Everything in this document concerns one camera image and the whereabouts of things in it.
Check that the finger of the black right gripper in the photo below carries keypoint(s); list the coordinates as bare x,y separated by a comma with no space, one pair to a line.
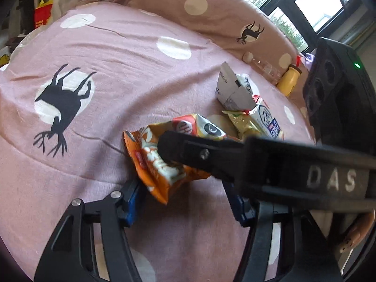
222,159

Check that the clear plastic water bottle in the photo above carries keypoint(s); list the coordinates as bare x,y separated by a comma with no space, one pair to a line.
268,71

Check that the yellow drink bottle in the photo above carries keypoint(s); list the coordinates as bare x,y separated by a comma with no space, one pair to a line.
289,80

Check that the pink polka-dot bed sheet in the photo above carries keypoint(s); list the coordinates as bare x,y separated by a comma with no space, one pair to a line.
66,99

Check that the green cardboard box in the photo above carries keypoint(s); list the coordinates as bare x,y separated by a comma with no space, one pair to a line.
230,92

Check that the yellow-green snack bag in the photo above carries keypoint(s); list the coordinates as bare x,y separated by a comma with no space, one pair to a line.
249,124

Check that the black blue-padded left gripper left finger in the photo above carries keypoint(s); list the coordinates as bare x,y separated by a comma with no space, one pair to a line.
70,252

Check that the red yellow paper bag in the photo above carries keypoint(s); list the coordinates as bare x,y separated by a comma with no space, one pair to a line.
42,13

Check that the white blue snack packet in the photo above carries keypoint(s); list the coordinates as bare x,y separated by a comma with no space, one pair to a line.
262,118

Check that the person hand holding gripper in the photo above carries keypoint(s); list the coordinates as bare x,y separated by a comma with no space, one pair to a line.
357,232

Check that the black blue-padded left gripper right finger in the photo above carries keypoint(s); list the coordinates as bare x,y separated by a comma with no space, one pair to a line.
303,251

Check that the white silver snack packet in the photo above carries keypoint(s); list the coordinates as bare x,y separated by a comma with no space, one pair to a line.
246,81

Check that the black window frame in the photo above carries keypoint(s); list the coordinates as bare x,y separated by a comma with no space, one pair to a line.
304,21

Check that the brown polka-dot pillow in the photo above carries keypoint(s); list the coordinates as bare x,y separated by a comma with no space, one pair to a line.
237,26

